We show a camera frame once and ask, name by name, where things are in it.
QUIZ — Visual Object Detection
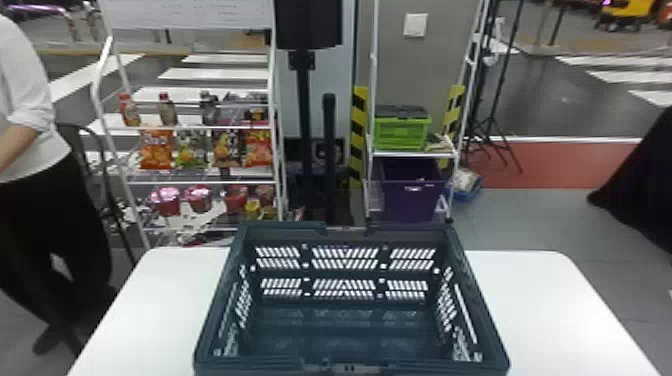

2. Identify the purple crate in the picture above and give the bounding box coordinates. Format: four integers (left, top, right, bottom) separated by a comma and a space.
378, 157, 449, 223

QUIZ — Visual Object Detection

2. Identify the green crate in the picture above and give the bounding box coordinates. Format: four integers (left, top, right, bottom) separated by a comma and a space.
373, 104, 433, 152

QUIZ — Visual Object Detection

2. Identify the red snack packet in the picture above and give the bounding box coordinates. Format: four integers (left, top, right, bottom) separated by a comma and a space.
242, 127, 274, 168

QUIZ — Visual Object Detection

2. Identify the white shelf trolley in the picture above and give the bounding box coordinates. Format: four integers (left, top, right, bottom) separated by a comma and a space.
363, 0, 492, 224

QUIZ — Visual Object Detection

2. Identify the red noodle cup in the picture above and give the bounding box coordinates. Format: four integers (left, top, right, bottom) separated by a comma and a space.
223, 184, 250, 215

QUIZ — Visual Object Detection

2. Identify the dark snack packet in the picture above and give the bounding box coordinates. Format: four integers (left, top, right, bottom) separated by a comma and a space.
211, 128, 243, 169

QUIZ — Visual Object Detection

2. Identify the blue basket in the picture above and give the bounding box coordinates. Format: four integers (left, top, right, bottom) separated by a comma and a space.
193, 220, 511, 376

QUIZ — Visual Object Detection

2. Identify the blue tray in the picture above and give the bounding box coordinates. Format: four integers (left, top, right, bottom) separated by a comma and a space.
450, 168, 484, 204

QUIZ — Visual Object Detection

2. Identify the pink noodle cup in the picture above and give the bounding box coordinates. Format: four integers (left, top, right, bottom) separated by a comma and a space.
150, 186, 182, 218
184, 185, 214, 214

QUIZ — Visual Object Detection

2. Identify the green snack packet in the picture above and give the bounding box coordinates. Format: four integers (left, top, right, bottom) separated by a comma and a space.
175, 130, 209, 170

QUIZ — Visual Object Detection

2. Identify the dark bottle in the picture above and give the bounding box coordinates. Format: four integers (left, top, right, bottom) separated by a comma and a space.
199, 90, 221, 126

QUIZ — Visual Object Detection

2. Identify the black tripod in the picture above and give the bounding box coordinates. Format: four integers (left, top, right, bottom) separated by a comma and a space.
463, 0, 526, 176

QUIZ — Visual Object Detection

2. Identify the orange snack packet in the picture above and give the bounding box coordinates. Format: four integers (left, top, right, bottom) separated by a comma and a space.
138, 130, 175, 171

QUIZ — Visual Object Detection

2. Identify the brown bottle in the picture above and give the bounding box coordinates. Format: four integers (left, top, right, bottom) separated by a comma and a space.
157, 92, 179, 127

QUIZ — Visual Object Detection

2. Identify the orange bottle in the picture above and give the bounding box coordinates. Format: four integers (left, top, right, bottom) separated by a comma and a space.
117, 92, 142, 128

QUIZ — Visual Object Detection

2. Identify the person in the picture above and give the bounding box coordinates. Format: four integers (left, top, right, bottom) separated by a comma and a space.
0, 14, 120, 356

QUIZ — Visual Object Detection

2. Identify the yellow black striped post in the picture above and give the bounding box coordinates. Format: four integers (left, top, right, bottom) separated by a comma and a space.
348, 85, 370, 189

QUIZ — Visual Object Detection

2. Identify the white wire rack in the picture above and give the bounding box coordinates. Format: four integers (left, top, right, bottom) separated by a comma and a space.
89, 0, 289, 250

